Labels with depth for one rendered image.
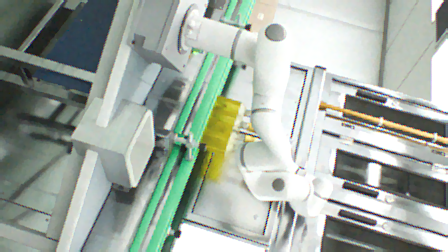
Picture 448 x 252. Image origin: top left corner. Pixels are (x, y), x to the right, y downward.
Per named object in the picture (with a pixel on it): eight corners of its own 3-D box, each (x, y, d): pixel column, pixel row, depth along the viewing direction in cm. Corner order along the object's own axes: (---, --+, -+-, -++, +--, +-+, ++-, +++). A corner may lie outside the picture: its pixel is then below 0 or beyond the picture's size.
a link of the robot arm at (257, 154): (237, 111, 114) (231, 161, 109) (281, 105, 107) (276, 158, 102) (261, 129, 125) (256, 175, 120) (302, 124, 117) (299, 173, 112)
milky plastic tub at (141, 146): (109, 182, 129) (134, 190, 128) (97, 146, 110) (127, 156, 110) (131, 138, 138) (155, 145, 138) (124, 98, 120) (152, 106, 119)
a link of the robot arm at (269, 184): (309, 149, 126) (267, 152, 135) (278, 136, 109) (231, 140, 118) (310, 202, 123) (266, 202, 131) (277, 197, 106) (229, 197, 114)
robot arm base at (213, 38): (173, 45, 116) (224, 61, 113) (186, 1, 114) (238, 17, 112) (187, 52, 131) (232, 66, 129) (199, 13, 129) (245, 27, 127)
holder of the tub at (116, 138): (110, 188, 134) (132, 195, 133) (96, 146, 110) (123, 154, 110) (131, 145, 143) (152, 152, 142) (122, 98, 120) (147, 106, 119)
